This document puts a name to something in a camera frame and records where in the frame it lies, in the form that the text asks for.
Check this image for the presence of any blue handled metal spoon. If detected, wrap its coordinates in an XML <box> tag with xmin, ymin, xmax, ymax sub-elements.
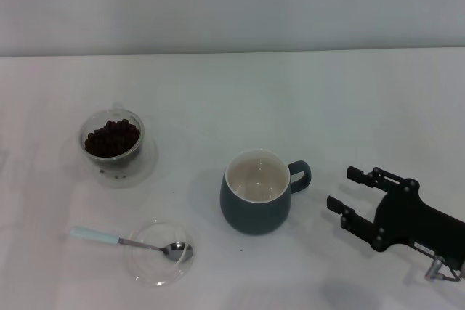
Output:
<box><xmin>69</xmin><ymin>226</ymin><xmax>195</xmax><ymax>264</ymax></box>

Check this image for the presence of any right wrist metal cable plug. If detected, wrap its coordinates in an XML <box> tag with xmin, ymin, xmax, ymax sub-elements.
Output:
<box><xmin>424</xmin><ymin>255</ymin><xmax>465</xmax><ymax>284</ymax></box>

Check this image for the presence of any clear glass dish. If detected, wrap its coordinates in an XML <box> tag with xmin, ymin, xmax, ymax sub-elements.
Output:
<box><xmin>125</xmin><ymin>218</ymin><xmax>195</xmax><ymax>288</ymax></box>

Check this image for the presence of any glass bowl of coffee beans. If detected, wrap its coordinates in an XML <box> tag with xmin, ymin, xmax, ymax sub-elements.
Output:
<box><xmin>78</xmin><ymin>102</ymin><xmax>145</xmax><ymax>166</ymax></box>

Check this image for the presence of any pile of coffee beans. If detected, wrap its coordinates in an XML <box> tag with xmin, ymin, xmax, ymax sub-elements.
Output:
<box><xmin>84</xmin><ymin>118</ymin><xmax>142</xmax><ymax>158</ymax></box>

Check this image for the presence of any dark green ceramic mug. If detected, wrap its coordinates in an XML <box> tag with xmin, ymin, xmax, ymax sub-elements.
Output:
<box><xmin>219</xmin><ymin>148</ymin><xmax>312</xmax><ymax>236</ymax></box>

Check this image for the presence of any glass saucer under cup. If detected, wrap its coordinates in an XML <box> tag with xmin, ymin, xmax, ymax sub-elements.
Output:
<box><xmin>86</xmin><ymin>131</ymin><xmax>160</xmax><ymax>190</ymax></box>

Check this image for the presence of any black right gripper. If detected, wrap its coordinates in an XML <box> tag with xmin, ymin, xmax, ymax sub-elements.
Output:
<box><xmin>325</xmin><ymin>166</ymin><xmax>465</xmax><ymax>269</ymax></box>

